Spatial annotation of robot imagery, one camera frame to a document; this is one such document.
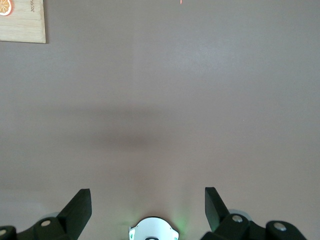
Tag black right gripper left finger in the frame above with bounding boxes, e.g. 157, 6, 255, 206
0, 188, 93, 240

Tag bamboo cutting board metal handle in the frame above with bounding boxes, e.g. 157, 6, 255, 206
0, 0, 47, 44

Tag orange slice toy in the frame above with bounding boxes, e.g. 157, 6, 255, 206
0, 0, 13, 17

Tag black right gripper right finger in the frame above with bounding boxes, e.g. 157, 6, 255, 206
199, 186, 308, 240

